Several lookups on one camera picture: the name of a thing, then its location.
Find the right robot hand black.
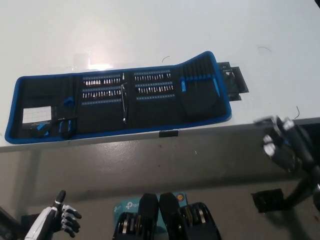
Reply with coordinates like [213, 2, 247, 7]
[253, 114, 307, 174]

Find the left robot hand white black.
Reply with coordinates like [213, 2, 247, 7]
[24, 190, 83, 240]

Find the black toolkit roll blue trim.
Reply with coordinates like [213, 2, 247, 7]
[4, 50, 232, 146]

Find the black floor box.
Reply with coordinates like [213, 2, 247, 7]
[19, 214, 39, 232]

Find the black slanted bar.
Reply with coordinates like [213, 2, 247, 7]
[0, 205, 20, 240]

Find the black table leg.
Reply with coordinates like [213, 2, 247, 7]
[284, 172, 316, 209]

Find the teal router box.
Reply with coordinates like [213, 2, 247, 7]
[113, 191, 189, 230]

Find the blue plastic pry pick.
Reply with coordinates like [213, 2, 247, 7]
[36, 123, 50, 138]

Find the black blue clip tool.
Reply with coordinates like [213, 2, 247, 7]
[56, 119, 74, 139]

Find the blue plastic spudger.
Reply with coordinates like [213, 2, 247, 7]
[213, 77, 221, 98]

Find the blue round suction cup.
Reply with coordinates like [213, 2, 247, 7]
[62, 97, 76, 108]

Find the blue bit holder strip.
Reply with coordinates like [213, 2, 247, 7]
[82, 86, 123, 98]
[81, 98, 123, 106]
[136, 96, 176, 102]
[134, 83, 175, 94]
[133, 71, 173, 81]
[82, 73, 123, 86]

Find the black screwdriver handle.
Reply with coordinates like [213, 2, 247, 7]
[120, 83, 129, 124]

